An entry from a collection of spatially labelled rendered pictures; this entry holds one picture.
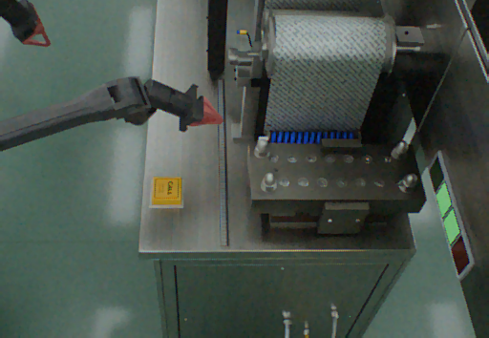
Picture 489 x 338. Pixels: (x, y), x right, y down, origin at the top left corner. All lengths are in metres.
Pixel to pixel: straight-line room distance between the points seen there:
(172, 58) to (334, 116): 0.58
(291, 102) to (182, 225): 0.39
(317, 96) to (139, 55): 1.86
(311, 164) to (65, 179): 1.48
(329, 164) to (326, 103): 0.14
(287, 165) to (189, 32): 0.66
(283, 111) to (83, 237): 1.31
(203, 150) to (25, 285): 1.12
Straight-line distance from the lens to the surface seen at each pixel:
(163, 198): 1.42
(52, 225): 2.52
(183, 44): 1.81
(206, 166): 1.50
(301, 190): 1.32
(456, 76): 1.18
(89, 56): 3.12
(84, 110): 1.25
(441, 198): 1.21
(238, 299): 1.63
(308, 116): 1.39
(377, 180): 1.38
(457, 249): 1.15
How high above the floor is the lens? 2.11
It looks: 53 degrees down
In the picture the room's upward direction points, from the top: 6 degrees clockwise
